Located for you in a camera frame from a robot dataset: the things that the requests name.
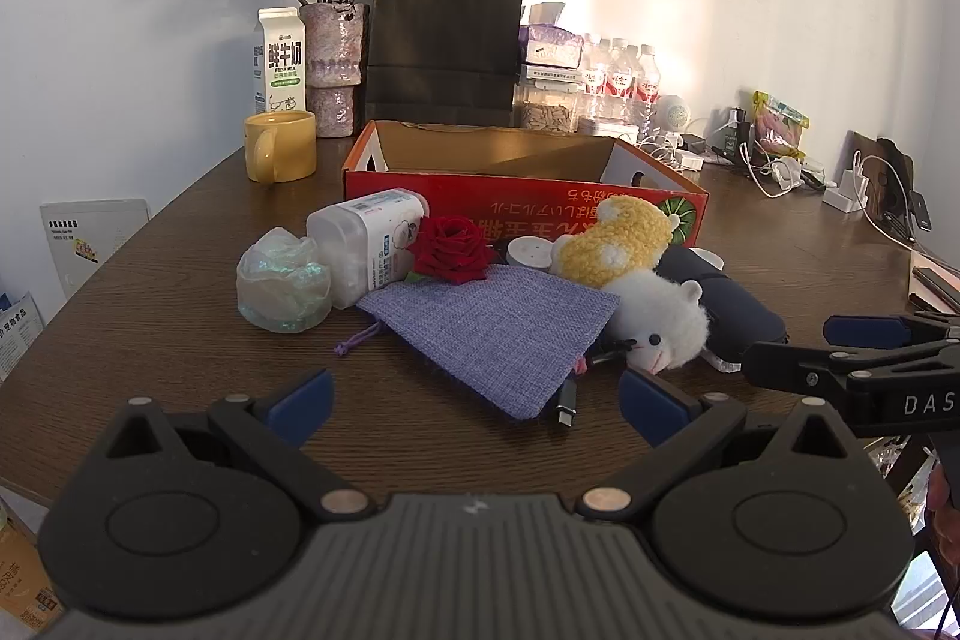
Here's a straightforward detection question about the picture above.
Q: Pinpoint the purple ceramic vase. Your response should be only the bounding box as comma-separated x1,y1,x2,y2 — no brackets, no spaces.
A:
298,2,370,139

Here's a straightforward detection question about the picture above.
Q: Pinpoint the black paper bag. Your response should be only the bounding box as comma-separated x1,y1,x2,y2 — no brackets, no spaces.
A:
362,0,526,129

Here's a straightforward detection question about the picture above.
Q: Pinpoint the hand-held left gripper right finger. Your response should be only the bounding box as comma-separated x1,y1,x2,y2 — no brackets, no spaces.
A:
576,366,852,525

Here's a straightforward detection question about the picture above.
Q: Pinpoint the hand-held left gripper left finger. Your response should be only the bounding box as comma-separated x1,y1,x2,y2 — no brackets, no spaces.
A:
105,368,376,522

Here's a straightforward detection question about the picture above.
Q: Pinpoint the dark smartphone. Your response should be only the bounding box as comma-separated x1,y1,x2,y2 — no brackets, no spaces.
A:
910,265,960,315

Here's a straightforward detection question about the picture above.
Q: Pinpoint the white metal tin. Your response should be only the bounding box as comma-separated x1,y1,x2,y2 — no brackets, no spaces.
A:
577,115,640,145

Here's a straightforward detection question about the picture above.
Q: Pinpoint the group of clear water bottles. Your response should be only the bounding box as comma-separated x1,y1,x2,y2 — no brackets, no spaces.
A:
577,34,661,135

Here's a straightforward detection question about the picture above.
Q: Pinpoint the black braided cable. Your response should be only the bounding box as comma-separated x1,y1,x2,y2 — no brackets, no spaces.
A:
553,377,580,431

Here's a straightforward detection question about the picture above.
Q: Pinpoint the white plastic jar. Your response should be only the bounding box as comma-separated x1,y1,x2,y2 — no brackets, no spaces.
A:
306,188,430,310

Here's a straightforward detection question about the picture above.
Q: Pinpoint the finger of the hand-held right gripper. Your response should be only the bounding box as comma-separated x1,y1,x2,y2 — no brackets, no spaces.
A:
741,338,960,397
823,312,960,350

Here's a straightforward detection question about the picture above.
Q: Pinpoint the dark blue case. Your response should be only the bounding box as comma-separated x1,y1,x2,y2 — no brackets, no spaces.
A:
654,244,790,363

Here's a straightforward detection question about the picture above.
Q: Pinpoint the white milk carton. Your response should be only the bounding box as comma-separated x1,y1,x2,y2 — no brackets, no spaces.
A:
253,7,307,116

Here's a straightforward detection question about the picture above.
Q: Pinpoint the purple tissue pack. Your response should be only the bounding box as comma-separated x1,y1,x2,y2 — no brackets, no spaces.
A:
519,1,584,69

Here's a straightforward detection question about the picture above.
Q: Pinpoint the iridescent plastic wrap ball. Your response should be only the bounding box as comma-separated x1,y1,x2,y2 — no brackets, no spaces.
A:
236,226,332,335

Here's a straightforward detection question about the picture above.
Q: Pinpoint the white charger dock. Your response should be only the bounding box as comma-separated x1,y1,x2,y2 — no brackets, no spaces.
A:
823,151,871,214

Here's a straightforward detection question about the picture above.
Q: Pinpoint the white flat box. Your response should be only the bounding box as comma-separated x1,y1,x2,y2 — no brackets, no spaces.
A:
520,64,584,85

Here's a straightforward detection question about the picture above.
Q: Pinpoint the yellow carton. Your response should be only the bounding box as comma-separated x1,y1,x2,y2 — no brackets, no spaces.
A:
0,512,65,640

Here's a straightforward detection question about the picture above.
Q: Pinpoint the red cardboard box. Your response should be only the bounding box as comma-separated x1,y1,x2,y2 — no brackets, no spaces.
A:
343,119,710,253

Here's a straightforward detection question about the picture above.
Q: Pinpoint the white cable with plug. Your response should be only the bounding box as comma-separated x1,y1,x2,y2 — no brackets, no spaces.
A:
739,141,807,200

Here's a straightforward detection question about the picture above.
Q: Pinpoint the yellow snack packet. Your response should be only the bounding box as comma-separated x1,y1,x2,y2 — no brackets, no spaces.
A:
752,90,811,161

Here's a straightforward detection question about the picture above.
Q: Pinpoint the yellow mug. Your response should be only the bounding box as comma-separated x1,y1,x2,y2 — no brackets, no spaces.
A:
244,110,318,184

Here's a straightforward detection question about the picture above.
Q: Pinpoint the brown board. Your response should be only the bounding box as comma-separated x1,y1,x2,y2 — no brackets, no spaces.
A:
847,130,916,229

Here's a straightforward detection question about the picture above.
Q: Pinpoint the dark green small bottle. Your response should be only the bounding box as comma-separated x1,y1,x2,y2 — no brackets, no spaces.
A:
724,107,751,161

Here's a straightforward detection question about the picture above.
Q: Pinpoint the white round speaker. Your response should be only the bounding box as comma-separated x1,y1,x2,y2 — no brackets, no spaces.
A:
654,94,691,135

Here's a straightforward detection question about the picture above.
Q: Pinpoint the purple fabric pouch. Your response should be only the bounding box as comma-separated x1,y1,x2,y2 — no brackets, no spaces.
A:
335,265,622,422

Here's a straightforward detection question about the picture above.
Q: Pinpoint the white and yellow plush sheep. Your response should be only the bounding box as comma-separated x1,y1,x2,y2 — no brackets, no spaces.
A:
551,195,712,376

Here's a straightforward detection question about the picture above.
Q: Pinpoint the blue booklet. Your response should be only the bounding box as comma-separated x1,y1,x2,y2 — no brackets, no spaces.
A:
0,291,46,382

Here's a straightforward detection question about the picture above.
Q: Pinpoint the clear jar of seeds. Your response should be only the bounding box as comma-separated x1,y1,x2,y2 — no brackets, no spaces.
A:
517,81,584,133

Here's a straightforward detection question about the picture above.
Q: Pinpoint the white sign board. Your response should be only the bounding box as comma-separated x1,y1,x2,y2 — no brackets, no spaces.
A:
40,197,151,304

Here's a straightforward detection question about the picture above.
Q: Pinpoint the red rose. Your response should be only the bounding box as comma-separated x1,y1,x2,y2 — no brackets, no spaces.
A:
409,215,500,286

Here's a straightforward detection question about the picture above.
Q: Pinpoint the person's right hand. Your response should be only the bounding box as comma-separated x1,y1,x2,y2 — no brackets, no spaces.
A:
925,464,960,570

